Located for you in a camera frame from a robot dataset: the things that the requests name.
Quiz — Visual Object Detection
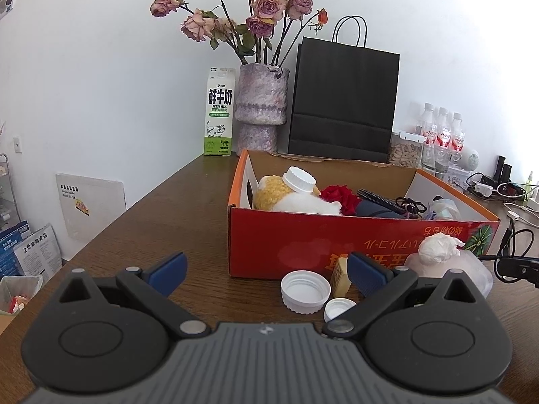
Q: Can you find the small white bottle cap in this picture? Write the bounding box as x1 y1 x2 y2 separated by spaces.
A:
323 297 357 323

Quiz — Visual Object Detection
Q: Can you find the black paper bag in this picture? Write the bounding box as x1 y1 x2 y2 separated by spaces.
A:
287 15 401 164

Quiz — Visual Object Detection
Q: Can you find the dark blue pouch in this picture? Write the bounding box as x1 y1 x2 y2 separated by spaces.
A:
356 200 407 220

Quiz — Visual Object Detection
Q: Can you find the black ribbed object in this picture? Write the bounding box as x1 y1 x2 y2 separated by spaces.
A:
357 189 406 213

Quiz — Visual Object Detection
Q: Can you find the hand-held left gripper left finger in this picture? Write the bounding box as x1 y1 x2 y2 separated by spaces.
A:
42 251 212 340

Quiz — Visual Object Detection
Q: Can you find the white and green milk carton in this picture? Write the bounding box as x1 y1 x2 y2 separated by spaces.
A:
203 67 237 157

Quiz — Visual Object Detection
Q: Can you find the bunch of dried roses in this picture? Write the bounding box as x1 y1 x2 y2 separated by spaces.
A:
151 0 329 66

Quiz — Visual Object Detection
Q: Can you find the white pet food bag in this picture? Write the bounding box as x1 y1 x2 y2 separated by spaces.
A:
12 224 64 281

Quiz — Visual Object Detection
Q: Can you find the clear container of seeds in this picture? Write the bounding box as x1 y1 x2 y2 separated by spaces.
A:
387 130 426 169

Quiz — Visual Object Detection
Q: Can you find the thin black charging cable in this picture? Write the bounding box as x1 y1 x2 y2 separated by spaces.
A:
476 218 538 262

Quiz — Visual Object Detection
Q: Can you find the blue pet food bag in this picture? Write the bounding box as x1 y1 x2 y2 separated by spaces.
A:
0 220 33 279

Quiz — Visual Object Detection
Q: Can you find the white cable with puck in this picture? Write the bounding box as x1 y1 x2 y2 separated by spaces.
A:
503 201 539 223

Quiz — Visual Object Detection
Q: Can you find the translucent plastic container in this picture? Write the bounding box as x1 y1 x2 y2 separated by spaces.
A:
404 249 494 300

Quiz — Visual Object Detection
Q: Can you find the large white ribbed lid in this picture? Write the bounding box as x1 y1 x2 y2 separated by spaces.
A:
281 270 332 314

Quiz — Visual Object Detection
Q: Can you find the small white plastic bottle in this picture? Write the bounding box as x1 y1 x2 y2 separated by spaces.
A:
281 166 318 195

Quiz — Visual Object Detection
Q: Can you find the red artificial flower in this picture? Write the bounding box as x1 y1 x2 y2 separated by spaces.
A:
320 184 363 216

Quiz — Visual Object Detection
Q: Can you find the yellow and white plush toy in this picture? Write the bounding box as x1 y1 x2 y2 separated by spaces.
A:
254 174 343 216

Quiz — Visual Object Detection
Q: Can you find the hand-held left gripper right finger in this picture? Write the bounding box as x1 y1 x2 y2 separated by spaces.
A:
322 250 489 340

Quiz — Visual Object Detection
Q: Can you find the white round speaker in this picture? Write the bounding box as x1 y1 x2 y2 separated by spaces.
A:
461 149 481 171

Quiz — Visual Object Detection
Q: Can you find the crumpled white tissue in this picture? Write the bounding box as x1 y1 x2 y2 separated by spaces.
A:
417 232 466 266

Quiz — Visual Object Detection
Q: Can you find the clear drinking glass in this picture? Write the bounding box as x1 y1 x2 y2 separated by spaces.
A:
421 143 451 174

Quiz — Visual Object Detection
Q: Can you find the clear plastic tub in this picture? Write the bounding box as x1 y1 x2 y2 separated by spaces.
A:
0 275 44 316

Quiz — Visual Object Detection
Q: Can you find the black upright device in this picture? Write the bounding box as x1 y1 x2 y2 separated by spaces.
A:
495 156 513 182

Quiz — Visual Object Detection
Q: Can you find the pale yellow block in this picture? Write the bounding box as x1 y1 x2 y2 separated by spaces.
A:
329 257 353 298

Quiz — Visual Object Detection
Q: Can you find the purple mottled vase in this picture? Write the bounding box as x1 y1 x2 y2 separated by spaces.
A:
233 63 291 155

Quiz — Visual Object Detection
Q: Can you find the bundled black USB cable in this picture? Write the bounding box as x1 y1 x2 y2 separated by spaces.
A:
395 196 429 220

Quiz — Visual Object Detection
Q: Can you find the clear plastic bag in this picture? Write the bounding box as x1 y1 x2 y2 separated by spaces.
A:
427 196 462 221

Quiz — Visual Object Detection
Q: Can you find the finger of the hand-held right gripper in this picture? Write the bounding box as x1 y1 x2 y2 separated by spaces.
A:
498 258 539 290

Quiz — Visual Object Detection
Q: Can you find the white panel with sticker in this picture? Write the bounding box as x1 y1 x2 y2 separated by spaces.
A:
55 172 127 245

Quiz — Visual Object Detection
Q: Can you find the red and orange cardboard box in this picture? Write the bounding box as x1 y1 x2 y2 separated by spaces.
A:
227 148 502 281

